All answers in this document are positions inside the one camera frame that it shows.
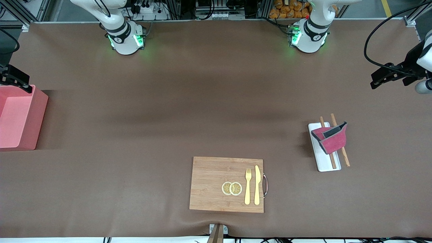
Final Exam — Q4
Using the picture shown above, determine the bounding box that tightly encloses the orange round objects pile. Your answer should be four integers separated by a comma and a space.
269, 0, 312, 19

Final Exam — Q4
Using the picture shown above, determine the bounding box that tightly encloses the white rack tray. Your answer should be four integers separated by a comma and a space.
308, 122, 342, 172

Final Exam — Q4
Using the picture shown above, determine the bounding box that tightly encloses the white power strip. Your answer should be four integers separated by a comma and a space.
130, 3, 169, 20

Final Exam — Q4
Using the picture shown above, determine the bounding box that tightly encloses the pink plastic bin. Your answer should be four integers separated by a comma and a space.
0, 85, 49, 151

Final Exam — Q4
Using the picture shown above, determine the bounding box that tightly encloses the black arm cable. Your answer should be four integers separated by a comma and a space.
0, 29, 20, 54
363, 0, 432, 73

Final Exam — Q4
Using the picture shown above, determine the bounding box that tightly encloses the bamboo cutting board metal handle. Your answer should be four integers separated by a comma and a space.
189, 156, 269, 214

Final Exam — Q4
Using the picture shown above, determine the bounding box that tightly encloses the yellow plastic fork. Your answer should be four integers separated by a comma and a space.
244, 168, 252, 205

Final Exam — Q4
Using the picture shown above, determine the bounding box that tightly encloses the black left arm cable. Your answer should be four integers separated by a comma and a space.
363, 0, 432, 73

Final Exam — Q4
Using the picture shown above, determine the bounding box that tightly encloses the white electronics box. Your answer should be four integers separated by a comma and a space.
196, 9, 234, 20

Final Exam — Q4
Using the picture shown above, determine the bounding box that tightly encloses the yellow plastic knife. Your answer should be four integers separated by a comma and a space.
254, 165, 261, 206

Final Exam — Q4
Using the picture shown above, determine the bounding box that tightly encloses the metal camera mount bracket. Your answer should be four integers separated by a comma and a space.
207, 224, 228, 243

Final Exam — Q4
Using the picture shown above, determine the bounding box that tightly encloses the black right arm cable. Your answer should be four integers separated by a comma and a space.
0, 29, 20, 54

